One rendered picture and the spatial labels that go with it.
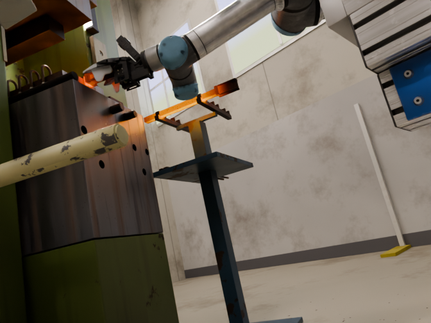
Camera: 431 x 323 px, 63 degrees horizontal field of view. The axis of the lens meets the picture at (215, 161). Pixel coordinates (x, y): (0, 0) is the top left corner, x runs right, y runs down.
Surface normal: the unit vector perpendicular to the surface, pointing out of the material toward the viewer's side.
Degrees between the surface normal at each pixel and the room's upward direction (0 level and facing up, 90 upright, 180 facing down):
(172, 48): 90
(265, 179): 90
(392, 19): 90
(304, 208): 90
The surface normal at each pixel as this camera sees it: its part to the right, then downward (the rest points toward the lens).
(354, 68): -0.69, -0.02
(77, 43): -0.32, -0.15
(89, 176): 0.92, -0.27
